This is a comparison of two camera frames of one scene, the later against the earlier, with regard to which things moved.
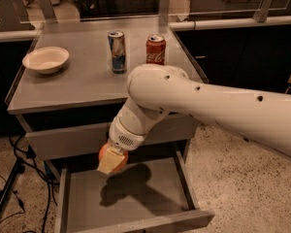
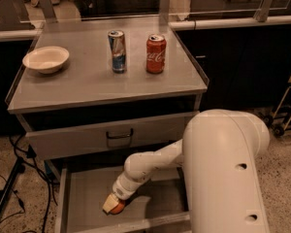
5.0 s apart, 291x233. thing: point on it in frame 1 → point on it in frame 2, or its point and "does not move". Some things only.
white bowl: [46, 60] does not move
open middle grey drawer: [152, 189] does not move
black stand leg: [1, 196] does not move
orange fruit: [102, 152] → [118, 209]
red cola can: [155, 49] does not move
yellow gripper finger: [111, 160] → [110, 204]
